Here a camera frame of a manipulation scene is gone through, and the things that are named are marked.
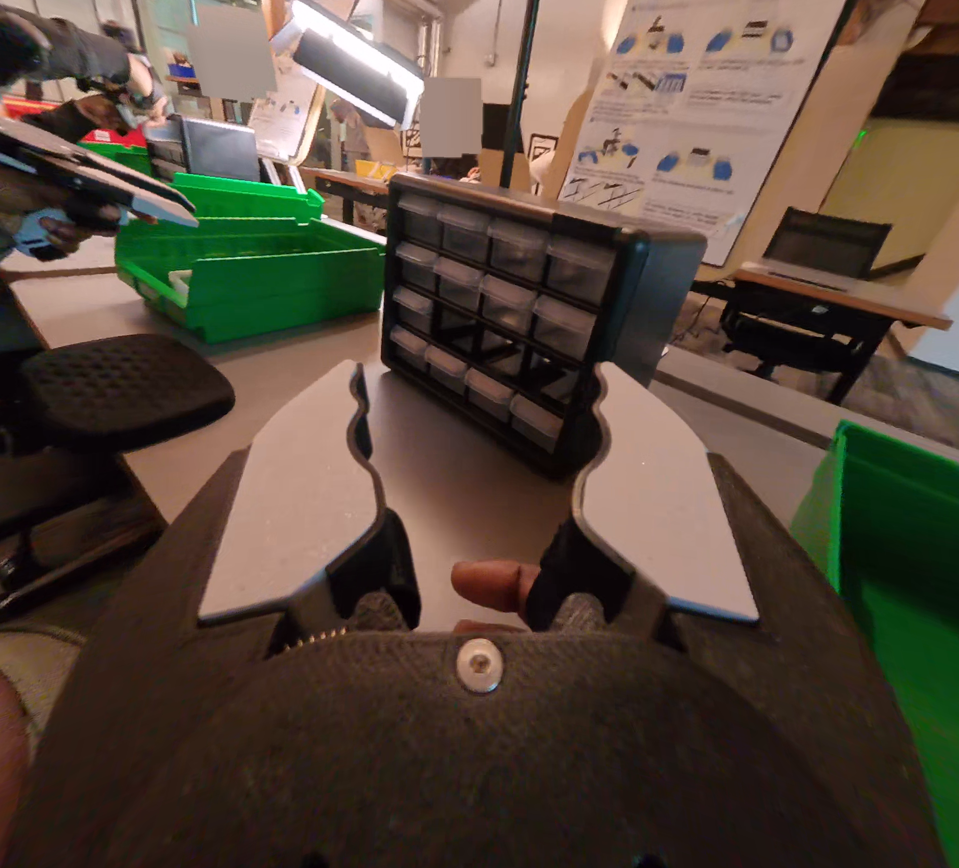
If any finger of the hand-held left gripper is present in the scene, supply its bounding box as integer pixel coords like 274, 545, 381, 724
0, 153, 160, 225
0, 116, 201, 228

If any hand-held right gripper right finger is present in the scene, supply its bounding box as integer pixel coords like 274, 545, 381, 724
524, 361, 761, 633

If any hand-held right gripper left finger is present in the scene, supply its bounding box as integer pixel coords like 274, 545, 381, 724
196, 359, 422, 633

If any green plastic bin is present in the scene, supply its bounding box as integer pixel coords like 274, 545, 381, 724
789, 421, 959, 868
77, 137, 152, 174
114, 212, 388, 345
146, 171, 325, 226

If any black drawer cabinet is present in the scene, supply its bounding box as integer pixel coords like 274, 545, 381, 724
381, 171, 709, 481

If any set of clear cabinet drawers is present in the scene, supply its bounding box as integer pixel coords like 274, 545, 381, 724
390, 192, 617, 454

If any another person's forearm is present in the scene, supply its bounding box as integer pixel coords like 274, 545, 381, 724
0, 5, 166, 112

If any person's left hand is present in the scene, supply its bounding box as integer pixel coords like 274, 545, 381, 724
39, 196, 127, 249

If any person's right hand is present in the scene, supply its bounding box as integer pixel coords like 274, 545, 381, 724
452, 559, 542, 635

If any dark flat monitor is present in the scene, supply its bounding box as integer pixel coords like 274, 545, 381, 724
178, 116, 262, 184

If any small white poster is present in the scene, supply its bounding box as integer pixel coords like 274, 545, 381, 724
247, 68, 320, 162

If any black office chair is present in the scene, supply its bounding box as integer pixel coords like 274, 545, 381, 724
0, 276, 238, 622

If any wooden work table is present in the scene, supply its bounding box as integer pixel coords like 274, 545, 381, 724
298, 166, 392, 226

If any black desk chair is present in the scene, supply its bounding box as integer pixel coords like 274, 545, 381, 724
718, 280, 887, 381

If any studio light panel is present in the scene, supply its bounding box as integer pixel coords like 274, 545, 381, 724
270, 0, 427, 132

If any wooden desk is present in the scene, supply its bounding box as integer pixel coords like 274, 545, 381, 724
729, 261, 954, 406

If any black laptop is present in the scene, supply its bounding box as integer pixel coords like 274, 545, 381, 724
763, 206, 894, 286

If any dark metal pole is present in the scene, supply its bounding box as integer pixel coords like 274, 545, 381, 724
499, 0, 556, 192

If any white instruction poster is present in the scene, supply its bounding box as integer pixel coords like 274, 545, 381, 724
558, 0, 894, 267

